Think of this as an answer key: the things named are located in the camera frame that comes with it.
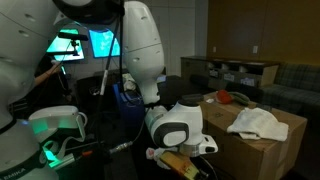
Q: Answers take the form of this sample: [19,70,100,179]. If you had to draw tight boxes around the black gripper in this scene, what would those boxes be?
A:
[187,155,210,180]

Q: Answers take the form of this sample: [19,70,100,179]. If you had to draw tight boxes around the white towel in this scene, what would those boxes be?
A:
[226,107,290,142]

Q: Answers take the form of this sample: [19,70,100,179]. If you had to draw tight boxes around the person forearm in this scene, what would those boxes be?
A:
[33,64,63,88]

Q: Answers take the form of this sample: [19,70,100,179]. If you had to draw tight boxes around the large cardboard box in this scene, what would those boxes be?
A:
[196,92,308,180]

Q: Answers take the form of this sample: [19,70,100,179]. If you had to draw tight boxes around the operator hand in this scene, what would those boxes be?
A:
[50,59,65,70]

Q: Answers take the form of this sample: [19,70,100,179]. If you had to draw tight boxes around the dark grey flat block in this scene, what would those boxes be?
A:
[181,93,204,103]

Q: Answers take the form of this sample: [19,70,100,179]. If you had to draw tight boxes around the red plush vegetable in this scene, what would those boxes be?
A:
[214,89,235,105]

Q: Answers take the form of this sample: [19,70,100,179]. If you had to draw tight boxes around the white plastic tub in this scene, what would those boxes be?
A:
[155,74,167,84]

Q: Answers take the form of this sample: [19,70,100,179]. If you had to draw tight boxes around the low wooden shelf cabinet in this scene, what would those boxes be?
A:
[180,55,280,89]

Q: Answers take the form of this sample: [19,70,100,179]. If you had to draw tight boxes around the tool with orange band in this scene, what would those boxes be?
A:
[53,149,103,171]

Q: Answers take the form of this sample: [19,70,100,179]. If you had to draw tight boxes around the green plaid couch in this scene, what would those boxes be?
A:
[258,63,320,121]

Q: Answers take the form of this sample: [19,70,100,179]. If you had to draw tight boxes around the black bag white logo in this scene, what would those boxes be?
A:
[77,76,103,113]

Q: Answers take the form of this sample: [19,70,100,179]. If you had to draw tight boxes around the white VR headset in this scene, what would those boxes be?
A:
[28,105,89,165]

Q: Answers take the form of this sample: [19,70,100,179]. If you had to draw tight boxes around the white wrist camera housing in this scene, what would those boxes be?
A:
[199,134,219,155]

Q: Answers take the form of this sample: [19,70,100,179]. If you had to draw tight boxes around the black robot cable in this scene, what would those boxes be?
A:
[94,0,134,156]

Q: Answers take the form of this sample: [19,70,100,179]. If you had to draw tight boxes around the black stereo camera on stand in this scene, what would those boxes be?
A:
[57,31,90,58]

